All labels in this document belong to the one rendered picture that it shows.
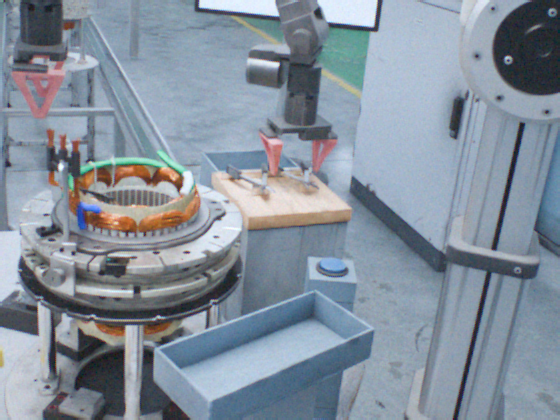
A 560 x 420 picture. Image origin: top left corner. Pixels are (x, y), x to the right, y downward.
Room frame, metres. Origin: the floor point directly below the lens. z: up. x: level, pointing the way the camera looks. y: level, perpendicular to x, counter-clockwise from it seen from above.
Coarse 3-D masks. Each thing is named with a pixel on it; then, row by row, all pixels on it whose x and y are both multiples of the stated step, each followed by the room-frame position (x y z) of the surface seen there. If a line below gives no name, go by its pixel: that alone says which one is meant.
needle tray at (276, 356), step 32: (256, 320) 0.75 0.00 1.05; (288, 320) 0.79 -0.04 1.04; (320, 320) 0.81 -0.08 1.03; (352, 320) 0.77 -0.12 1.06; (160, 352) 0.65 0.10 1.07; (192, 352) 0.69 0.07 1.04; (224, 352) 0.72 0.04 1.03; (256, 352) 0.73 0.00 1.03; (288, 352) 0.74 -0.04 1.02; (320, 352) 0.68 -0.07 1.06; (352, 352) 0.72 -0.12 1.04; (160, 384) 0.65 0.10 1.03; (192, 384) 0.60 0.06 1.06; (224, 384) 0.66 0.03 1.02; (256, 384) 0.62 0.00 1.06; (288, 384) 0.65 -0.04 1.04; (192, 416) 0.60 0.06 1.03; (224, 416) 0.59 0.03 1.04; (256, 416) 0.64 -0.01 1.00; (288, 416) 0.68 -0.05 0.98
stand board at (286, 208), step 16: (224, 192) 1.15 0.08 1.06; (240, 192) 1.14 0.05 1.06; (288, 192) 1.16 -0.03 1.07; (320, 192) 1.17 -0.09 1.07; (240, 208) 1.07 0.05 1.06; (256, 208) 1.07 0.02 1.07; (272, 208) 1.08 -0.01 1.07; (288, 208) 1.09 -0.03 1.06; (304, 208) 1.09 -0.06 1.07; (320, 208) 1.10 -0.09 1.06; (336, 208) 1.11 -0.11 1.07; (256, 224) 1.04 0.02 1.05; (272, 224) 1.05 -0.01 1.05; (288, 224) 1.06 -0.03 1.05; (304, 224) 1.08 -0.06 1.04
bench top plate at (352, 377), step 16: (0, 240) 1.40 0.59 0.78; (16, 240) 1.41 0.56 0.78; (0, 256) 1.33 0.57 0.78; (16, 256) 1.34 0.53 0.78; (0, 272) 1.26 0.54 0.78; (16, 272) 1.27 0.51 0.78; (0, 288) 1.20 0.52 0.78; (16, 288) 1.21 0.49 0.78; (64, 320) 1.12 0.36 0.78; (192, 320) 1.16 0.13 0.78; (0, 336) 1.05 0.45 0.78; (16, 336) 1.05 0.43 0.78; (16, 352) 1.01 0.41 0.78; (0, 368) 0.96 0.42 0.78; (352, 368) 1.06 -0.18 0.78; (0, 384) 0.92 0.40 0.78; (352, 384) 1.01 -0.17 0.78; (0, 400) 0.88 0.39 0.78; (352, 400) 0.97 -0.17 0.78; (0, 416) 0.85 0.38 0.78; (336, 416) 0.92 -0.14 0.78
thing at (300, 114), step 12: (288, 96) 1.18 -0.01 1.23; (300, 96) 1.17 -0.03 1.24; (312, 96) 1.18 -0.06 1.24; (288, 108) 1.18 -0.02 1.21; (300, 108) 1.17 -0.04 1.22; (312, 108) 1.18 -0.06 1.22; (276, 120) 1.19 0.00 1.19; (288, 120) 1.18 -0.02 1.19; (300, 120) 1.17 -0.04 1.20; (312, 120) 1.18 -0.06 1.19; (324, 120) 1.21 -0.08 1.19; (276, 132) 1.16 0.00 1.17; (288, 132) 1.16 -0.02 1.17
